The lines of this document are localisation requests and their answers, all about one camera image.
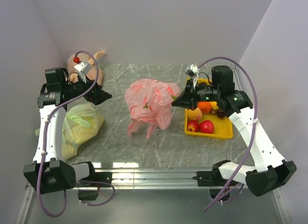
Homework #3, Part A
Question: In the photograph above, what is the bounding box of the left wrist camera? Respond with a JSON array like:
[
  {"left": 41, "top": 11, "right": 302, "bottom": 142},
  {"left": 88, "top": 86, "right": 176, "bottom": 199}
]
[{"left": 73, "top": 57, "right": 92, "bottom": 82}]

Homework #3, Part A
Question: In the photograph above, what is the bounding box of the yellow plastic tray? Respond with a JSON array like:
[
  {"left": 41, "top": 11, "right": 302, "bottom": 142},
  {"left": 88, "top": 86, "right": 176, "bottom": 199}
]
[{"left": 184, "top": 77, "right": 234, "bottom": 140}]

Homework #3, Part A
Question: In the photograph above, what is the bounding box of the fake red pomegranate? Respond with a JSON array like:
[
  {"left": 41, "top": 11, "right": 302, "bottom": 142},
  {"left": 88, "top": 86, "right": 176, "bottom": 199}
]
[{"left": 187, "top": 120, "right": 200, "bottom": 132}]

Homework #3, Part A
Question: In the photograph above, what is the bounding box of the fake yellow lemon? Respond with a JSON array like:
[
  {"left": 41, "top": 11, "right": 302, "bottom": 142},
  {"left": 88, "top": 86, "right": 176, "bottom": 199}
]
[{"left": 211, "top": 102, "right": 219, "bottom": 111}]

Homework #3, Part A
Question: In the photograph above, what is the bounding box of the fake red apple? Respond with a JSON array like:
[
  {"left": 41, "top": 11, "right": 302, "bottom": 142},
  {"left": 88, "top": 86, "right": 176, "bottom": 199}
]
[{"left": 199, "top": 120, "right": 215, "bottom": 134}]

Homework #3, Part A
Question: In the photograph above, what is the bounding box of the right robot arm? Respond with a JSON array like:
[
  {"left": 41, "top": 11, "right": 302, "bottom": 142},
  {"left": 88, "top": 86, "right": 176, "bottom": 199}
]
[{"left": 172, "top": 65, "right": 297, "bottom": 197}]

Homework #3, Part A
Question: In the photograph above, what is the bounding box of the fake peach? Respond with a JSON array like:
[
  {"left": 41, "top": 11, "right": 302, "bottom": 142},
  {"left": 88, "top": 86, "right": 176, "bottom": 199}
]
[{"left": 187, "top": 108, "right": 203, "bottom": 121}]

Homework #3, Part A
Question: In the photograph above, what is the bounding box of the aluminium mounting rail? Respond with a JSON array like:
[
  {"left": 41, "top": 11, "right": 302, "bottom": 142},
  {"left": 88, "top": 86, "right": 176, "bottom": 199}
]
[{"left": 25, "top": 168, "right": 281, "bottom": 190}]

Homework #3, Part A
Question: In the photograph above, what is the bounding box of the fake orange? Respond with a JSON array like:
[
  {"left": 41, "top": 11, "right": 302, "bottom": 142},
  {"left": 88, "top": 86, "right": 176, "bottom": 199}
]
[{"left": 197, "top": 102, "right": 212, "bottom": 114}]

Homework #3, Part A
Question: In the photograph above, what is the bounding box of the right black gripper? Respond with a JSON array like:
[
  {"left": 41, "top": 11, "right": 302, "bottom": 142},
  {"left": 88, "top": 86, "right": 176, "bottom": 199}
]
[{"left": 172, "top": 78, "right": 220, "bottom": 110}]

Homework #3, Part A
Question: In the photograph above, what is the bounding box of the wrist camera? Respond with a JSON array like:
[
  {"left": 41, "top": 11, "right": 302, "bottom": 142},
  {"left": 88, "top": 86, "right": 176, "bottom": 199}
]
[
  {"left": 73, "top": 57, "right": 92, "bottom": 82},
  {"left": 185, "top": 64, "right": 199, "bottom": 88}
]

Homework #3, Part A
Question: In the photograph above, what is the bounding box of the dark fake plum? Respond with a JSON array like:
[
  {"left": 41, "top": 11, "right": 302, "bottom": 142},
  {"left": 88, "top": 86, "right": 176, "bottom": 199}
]
[{"left": 216, "top": 109, "right": 226, "bottom": 119}]

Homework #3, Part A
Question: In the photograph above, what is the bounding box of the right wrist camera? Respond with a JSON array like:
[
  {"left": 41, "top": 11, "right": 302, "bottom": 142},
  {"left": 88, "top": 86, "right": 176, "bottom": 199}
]
[{"left": 185, "top": 64, "right": 199, "bottom": 88}]

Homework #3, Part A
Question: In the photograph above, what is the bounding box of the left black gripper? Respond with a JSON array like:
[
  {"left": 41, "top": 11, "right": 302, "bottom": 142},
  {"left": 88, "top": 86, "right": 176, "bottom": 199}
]
[{"left": 63, "top": 71, "right": 112, "bottom": 105}]

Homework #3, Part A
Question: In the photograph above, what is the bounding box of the orange tied plastic bag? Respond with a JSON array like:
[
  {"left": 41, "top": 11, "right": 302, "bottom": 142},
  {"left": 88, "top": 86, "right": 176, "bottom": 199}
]
[{"left": 67, "top": 51, "right": 105, "bottom": 86}]

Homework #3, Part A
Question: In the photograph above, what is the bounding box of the pink plastic bag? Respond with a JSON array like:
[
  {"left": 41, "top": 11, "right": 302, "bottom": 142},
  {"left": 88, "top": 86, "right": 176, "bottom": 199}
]
[{"left": 124, "top": 79, "right": 180, "bottom": 139}]

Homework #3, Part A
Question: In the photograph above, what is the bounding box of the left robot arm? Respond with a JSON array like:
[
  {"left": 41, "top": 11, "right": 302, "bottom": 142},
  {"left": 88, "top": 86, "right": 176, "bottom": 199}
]
[{"left": 23, "top": 68, "right": 112, "bottom": 195}]

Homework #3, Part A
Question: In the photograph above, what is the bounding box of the yellow-green tied plastic bag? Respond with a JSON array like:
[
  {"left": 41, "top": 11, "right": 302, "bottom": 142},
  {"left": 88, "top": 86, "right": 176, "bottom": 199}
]
[{"left": 45, "top": 103, "right": 104, "bottom": 162}]

